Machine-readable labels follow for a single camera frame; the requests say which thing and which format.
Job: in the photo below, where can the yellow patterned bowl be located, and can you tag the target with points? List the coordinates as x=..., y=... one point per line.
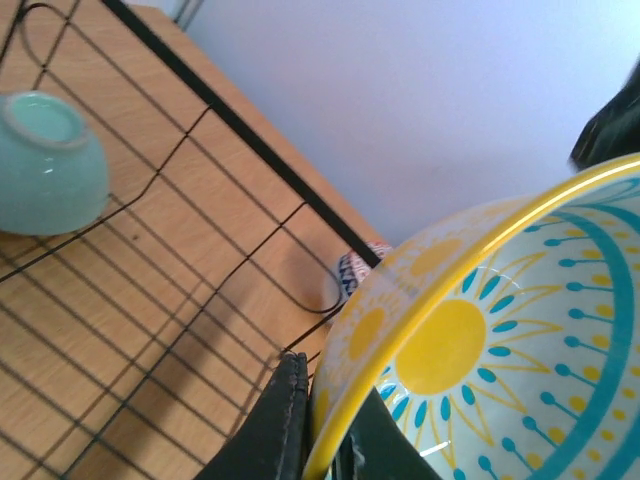
x=503, y=340

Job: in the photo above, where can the celadon green bowl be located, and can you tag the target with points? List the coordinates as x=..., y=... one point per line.
x=54, y=172

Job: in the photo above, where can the white blue patterned bowl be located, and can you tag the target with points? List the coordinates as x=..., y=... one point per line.
x=344, y=278

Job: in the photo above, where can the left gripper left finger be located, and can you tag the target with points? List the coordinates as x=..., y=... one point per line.
x=270, y=444

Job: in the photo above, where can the black wire dish rack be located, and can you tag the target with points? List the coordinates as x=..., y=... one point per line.
x=136, y=347

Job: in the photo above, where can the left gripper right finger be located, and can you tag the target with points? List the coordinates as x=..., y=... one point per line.
x=375, y=448

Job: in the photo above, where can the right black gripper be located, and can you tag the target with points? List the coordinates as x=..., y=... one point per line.
x=613, y=131

